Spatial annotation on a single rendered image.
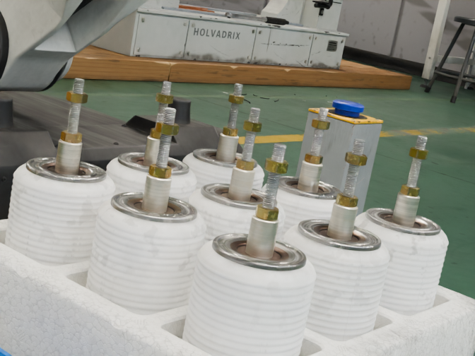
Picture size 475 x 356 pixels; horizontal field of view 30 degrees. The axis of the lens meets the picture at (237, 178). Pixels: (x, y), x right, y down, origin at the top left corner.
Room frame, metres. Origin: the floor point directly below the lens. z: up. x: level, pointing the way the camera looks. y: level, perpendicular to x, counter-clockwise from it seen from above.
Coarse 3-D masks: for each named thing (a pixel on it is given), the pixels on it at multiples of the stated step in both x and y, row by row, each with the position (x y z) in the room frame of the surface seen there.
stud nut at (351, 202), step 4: (336, 196) 0.77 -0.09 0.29; (340, 196) 0.76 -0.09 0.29; (344, 196) 0.76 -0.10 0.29; (356, 196) 0.77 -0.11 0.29; (336, 200) 0.77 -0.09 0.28; (340, 200) 0.76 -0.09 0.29; (344, 200) 0.76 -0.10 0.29; (348, 200) 0.76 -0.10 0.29; (352, 200) 0.76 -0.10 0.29; (356, 200) 0.76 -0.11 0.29; (340, 204) 0.76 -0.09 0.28; (344, 204) 0.76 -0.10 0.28; (348, 204) 0.76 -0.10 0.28; (352, 204) 0.76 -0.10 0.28; (356, 204) 0.76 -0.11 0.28
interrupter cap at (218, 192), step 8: (208, 184) 0.85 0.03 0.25; (216, 184) 0.86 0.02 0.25; (224, 184) 0.87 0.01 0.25; (208, 192) 0.83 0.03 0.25; (216, 192) 0.83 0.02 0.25; (224, 192) 0.85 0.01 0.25; (256, 192) 0.86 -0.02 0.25; (216, 200) 0.80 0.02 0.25; (224, 200) 0.80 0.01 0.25; (232, 200) 0.81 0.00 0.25; (256, 200) 0.84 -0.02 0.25; (248, 208) 0.80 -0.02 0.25
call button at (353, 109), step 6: (336, 102) 1.10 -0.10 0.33; (342, 102) 1.10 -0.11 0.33; (348, 102) 1.11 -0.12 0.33; (354, 102) 1.12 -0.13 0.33; (336, 108) 1.11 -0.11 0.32; (342, 108) 1.09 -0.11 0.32; (348, 108) 1.09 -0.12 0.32; (354, 108) 1.09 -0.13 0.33; (360, 108) 1.10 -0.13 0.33; (348, 114) 1.10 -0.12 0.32; (354, 114) 1.10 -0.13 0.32
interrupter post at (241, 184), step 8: (232, 176) 0.83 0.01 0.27; (240, 176) 0.83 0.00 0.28; (248, 176) 0.83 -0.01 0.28; (232, 184) 0.83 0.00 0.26; (240, 184) 0.83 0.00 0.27; (248, 184) 0.83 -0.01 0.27; (232, 192) 0.83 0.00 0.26; (240, 192) 0.83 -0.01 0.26; (248, 192) 0.83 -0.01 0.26; (240, 200) 0.83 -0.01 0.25; (248, 200) 0.83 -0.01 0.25
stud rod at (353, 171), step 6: (354, 144) 0.76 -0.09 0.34; (360, 144) 0.76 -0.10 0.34; (354, 150) 0.76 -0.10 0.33; (360, 150) 0.76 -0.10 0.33; (354, 168) 0.76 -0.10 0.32; (348, 174) 0.76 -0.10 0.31; (354, 174) 0.76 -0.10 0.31; (348, 180) 0.76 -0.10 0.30; (354, 180) 0.76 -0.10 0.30; (348, 186) 0.76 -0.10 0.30; (354, 186) 0.76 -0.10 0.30; (348, 192) 0.76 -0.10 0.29
